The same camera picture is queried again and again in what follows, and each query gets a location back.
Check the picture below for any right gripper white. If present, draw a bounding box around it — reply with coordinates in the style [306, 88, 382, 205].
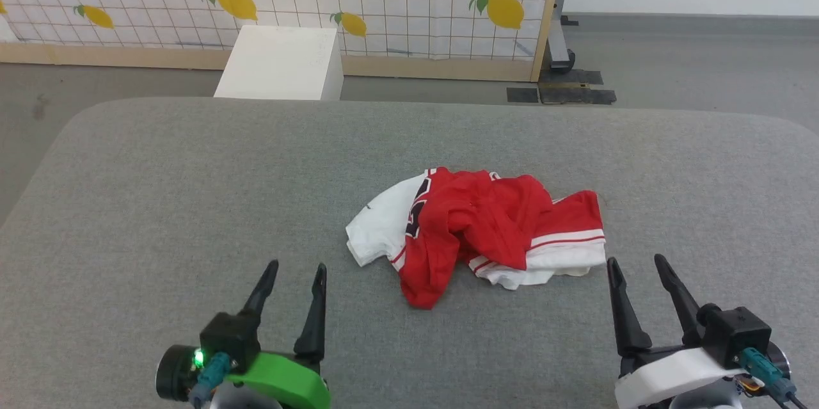
[606, 254, 751, 409]

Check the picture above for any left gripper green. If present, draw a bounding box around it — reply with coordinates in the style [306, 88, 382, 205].
[211, 260, 332, 409]

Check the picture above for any red and white basketball jersey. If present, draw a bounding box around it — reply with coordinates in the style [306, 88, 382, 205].
[346, 167, 607, 310]

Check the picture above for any long black floor tape patch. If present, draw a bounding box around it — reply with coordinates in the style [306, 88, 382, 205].
[539, 87, 617, 106]

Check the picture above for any grey metal stand leg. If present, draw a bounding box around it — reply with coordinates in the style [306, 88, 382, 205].
[546, 0, 580, 74]

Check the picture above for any left gripper teal plug cable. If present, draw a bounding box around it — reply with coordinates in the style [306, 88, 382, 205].
[188, 353, 232, 409]

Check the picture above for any gripper teal plug cable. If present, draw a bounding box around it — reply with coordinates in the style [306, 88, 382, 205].
[188, 353, 232, 409]
[735, 348, 808, 409]

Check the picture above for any right gripper teal plug cable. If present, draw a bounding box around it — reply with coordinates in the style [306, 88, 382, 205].
[735, 348, 808, 409]

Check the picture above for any white box pedestal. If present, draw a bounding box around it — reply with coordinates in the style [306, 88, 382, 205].
[214, 25, 345, 101]

